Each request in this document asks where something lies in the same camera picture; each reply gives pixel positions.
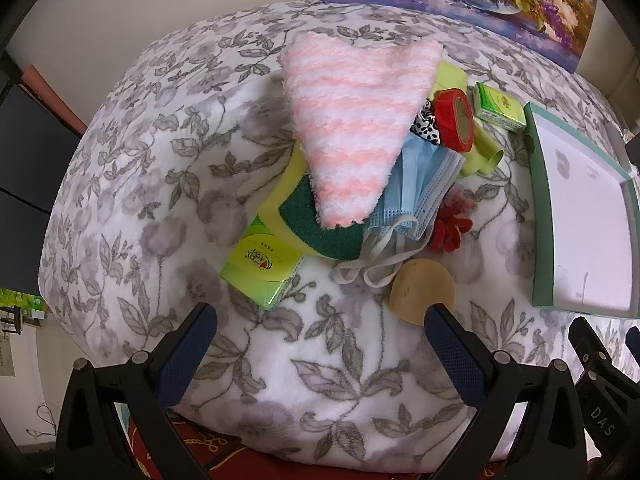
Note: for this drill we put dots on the yellow and green scouring sponge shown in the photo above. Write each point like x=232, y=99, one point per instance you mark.
x=305, y=220

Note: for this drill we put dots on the leopard print scrunchie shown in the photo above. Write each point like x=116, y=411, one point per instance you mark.
x=425, y=127

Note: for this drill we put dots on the beige round sponge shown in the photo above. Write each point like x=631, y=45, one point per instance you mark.
x=420, y=290

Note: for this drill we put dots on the yellow-green cloth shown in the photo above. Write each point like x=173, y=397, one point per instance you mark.
x=480, y=155

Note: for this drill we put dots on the grey floral blanket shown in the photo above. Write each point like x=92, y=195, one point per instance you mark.
x=150, y=185

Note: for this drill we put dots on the pink striped fluffy towel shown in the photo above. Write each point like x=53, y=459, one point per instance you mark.
x=350, y=110

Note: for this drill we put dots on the reddish-brown board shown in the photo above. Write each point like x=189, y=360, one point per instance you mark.
x=50, y=95

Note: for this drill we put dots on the large green tissue pack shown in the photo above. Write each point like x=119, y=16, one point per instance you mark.
x=260, y=265

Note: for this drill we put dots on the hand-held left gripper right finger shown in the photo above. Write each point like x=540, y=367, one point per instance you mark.
x=455, y=355

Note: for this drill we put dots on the small green tissue pack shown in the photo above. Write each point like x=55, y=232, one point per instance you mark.
x=500, y=107

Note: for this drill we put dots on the red patterned cloth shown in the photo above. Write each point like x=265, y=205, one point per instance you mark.
x=240, y=452

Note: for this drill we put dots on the blue face mask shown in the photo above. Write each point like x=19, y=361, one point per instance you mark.
x=415, y=180

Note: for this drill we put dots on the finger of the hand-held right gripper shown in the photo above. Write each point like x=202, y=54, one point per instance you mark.
x=633, y=340
x=590, y=342

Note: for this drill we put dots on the red tape roll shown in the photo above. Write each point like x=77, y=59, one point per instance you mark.
x=450, y=125

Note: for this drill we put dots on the green-edged white box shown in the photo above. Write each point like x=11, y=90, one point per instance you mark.
x=585, y=220

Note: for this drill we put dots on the dark cabinet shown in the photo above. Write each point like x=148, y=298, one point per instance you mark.
x=25, y=135

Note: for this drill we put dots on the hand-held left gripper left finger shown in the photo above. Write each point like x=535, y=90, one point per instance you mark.
x=185, y=355

